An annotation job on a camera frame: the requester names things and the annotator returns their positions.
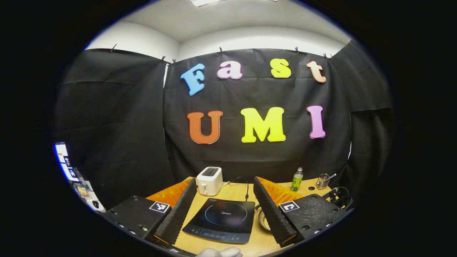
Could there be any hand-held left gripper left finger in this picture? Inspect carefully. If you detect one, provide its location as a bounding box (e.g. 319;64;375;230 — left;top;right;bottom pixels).
102;177;197;247

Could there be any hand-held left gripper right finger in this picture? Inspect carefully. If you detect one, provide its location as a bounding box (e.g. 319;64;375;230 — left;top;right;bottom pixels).
253;176;349;248

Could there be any stainless steel pot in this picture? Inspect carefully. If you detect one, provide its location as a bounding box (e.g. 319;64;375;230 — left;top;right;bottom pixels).
255;203;272;232

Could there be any black induction cooktop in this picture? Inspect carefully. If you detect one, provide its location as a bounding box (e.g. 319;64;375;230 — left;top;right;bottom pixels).
182;198;256;245

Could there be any white toaster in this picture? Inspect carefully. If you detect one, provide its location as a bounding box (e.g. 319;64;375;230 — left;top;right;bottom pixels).
196;166;224;196

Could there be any green drink bottle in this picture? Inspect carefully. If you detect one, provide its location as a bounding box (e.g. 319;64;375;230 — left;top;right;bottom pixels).
290;167;304;192

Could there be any cluttered white side desk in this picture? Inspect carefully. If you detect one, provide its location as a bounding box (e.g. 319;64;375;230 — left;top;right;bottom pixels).
70;167;106;213

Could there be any lit computer screen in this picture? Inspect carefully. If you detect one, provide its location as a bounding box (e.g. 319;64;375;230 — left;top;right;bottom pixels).
54;142;80;182

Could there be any black power cable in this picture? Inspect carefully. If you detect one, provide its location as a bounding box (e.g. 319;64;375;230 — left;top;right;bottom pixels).
228;176;250;202

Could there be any wire utensil holder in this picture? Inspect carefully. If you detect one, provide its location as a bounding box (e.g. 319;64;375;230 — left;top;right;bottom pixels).
316;173;331;190

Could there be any black cable bundle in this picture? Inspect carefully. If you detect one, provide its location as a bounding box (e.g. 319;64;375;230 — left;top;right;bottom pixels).
322;186;354;211

